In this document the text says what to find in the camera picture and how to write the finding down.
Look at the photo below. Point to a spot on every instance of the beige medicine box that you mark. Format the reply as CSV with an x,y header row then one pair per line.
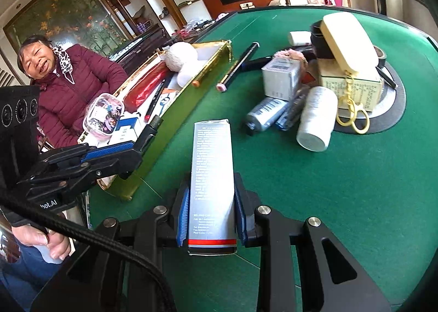
x,y
362,87

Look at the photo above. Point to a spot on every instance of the large white pill bottle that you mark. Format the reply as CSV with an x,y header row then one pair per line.
x,y
316,120

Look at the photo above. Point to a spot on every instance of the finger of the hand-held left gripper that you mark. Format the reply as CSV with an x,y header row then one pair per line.
x,y
113,168
109,152

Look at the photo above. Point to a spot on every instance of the red foil packet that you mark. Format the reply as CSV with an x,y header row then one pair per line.
x,y
147,87

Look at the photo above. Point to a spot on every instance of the gold cardboard box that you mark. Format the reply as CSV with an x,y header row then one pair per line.
x,y
171,134

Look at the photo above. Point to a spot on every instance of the person's blue jeans leg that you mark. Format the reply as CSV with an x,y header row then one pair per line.
x,y
20,274

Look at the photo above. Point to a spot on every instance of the pink clear case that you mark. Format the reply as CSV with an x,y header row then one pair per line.
x,y
102,115

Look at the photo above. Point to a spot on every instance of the black marker blue cap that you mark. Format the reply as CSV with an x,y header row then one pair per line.
x,y
253,62

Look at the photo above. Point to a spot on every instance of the white bottle pink cap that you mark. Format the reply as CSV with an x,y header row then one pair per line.
x,y
299,38

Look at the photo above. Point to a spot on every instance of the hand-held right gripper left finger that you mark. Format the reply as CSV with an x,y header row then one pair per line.
x,y
183,216

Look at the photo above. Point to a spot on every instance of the blue white medicine box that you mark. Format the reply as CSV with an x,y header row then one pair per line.
x,y
126,128

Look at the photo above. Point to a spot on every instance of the white fluffy ball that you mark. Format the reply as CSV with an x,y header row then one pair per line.
x,y
179,55

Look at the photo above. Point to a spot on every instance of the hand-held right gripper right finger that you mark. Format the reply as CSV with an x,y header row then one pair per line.
x,y
239,219

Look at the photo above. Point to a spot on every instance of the black marker pink cap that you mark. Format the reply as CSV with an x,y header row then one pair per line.
x,y
239,63

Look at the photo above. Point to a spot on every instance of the dark wooden side table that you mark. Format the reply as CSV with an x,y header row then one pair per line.
x,y
143,45

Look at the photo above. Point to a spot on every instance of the cream glasses case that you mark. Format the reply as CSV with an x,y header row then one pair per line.
x,y
345,39

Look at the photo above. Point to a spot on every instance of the floral painting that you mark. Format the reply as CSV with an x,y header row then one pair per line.
x,y
68,10

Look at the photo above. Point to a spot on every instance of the green white medicine box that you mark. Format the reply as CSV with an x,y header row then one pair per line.
x,y
282,79

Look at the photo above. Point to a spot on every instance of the silver tube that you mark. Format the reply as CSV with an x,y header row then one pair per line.
x,y
265,115

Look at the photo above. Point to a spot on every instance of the blue clear pen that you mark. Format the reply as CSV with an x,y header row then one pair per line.
x,y
291,111

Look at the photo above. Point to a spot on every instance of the white blue flat box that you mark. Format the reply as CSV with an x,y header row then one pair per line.
x,y
166,101

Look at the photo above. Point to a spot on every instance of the black marker red caps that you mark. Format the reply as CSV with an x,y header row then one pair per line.
x,y
157,99

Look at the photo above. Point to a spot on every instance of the black tape roll white core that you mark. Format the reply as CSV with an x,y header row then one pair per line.
x,y
382,58

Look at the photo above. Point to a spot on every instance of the silver box red stripe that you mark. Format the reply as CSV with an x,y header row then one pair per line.
x,y
212,168

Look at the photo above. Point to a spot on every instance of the round table control panel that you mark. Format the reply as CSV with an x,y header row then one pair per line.
x,y
390,106

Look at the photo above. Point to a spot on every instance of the person's left hand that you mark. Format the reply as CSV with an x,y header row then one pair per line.
x,y
41,236

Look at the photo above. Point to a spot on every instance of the pink fluffy ball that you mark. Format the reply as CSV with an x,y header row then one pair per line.
x,y
291,55

